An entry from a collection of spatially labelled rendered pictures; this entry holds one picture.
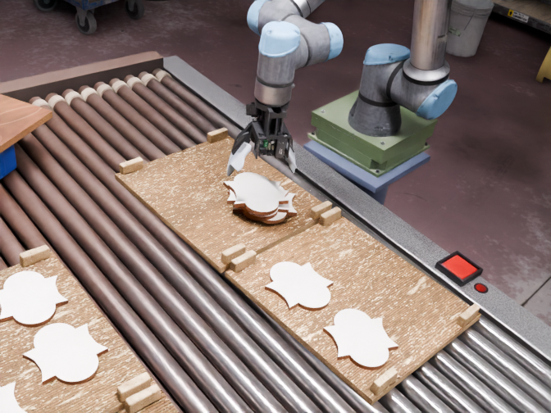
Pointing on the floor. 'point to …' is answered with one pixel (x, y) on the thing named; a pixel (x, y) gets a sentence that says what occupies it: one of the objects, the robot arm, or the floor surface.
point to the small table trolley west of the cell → (84, 20)
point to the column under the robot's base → (375, 189)
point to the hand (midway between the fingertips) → (260, 173)
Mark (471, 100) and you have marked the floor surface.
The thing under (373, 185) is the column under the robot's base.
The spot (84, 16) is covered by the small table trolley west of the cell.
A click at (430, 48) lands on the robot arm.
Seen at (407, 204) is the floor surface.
